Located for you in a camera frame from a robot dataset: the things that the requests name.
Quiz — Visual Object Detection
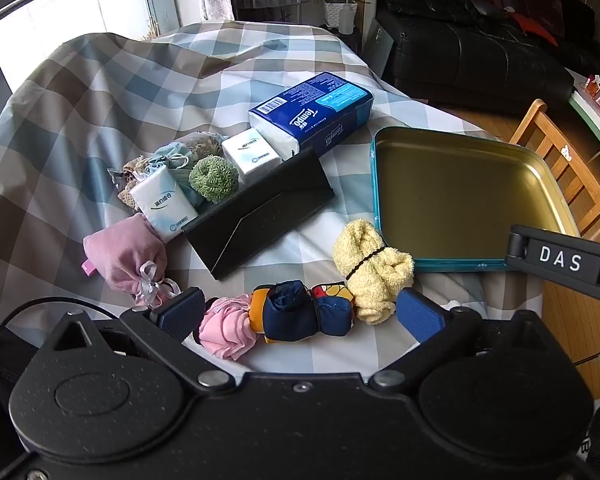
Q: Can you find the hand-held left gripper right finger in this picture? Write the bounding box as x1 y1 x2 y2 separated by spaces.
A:
369 288 557 392

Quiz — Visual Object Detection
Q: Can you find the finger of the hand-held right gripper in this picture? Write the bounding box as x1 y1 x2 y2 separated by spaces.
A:
504 224 531 269

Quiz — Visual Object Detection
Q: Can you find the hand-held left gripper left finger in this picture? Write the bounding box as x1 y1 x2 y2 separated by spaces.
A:
52 287 242 394

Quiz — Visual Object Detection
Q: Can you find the pink cloth bundle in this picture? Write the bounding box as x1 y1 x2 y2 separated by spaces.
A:
194 295 258 361

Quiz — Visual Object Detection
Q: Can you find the yellow towel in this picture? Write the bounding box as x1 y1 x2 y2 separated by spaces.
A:
332 218 415 325

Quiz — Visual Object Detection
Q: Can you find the teal and gold tin tray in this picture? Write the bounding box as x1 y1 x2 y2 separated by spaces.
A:
370 126 581 273

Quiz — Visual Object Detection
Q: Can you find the pink drawstring pouch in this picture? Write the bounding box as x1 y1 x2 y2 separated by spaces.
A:
82 212 175 308

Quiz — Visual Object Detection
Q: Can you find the small white tissue pack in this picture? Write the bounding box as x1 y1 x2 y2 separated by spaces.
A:
222 128 284 184
130 166 199 243

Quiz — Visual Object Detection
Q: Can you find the navy cartoon bag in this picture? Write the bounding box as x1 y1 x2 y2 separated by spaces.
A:
249 280 356 345

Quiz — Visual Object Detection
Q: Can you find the green curly scrubber ball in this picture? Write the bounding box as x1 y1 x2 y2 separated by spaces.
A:
189 155 241 205

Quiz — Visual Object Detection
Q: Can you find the herb sachet bag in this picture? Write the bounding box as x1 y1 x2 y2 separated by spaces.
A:
152 131 228 171

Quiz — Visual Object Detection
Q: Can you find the wooden chair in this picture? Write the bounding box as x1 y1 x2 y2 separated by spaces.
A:
509 98 600 241

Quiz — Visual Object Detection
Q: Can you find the black folding case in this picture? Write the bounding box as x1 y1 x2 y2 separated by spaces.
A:
181 146 337 281

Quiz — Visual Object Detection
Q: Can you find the green edged coffee table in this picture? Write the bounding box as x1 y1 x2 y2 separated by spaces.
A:
567 67 600 171

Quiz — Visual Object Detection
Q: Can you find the black leather sofa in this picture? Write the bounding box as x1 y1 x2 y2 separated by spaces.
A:
375 0 600 116

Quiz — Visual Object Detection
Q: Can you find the checked tablecloth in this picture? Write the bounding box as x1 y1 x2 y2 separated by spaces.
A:
0 21 546 361

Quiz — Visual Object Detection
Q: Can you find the red cushion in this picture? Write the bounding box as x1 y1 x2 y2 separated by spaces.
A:
510 12 559 47

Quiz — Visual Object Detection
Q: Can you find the blue tissue pack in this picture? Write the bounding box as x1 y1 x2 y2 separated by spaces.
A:
248 71 374 156

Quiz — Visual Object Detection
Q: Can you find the glass panel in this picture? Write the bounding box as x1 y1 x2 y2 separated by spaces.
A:
367 22 396 79

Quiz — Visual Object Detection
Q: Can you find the window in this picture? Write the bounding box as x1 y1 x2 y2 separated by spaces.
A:
0 0 181 81

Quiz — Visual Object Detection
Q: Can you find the black cable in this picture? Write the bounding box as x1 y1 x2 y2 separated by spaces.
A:
0 297 122 480

